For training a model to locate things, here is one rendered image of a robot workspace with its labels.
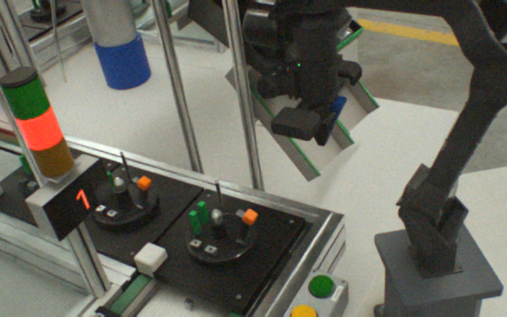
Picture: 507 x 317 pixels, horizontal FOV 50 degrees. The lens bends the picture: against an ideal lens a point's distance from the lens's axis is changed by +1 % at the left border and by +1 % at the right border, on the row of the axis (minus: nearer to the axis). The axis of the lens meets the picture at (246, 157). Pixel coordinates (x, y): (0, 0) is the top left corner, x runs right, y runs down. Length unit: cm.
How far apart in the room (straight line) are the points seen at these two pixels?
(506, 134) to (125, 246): 228
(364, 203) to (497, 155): 167
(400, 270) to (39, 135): 56
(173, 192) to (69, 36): 117
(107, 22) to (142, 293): 98
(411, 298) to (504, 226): 46
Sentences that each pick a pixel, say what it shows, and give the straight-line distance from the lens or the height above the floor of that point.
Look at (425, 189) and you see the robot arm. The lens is 78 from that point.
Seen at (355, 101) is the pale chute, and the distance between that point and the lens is 132.
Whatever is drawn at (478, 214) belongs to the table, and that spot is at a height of 86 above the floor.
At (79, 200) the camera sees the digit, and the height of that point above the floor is 121.
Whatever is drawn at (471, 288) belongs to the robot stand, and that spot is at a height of 106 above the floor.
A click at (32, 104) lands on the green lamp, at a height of 138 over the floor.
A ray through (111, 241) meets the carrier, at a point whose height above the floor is 97.
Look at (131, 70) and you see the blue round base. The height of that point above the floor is 93.
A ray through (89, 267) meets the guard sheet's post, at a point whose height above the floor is 104.
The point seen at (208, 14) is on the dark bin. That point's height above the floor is 132.
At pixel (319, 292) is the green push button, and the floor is 97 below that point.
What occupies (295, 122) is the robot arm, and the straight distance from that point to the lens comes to 73.
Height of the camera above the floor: 172
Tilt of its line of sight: 37 degrees down
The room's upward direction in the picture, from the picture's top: 9 degrees counter-clockwise
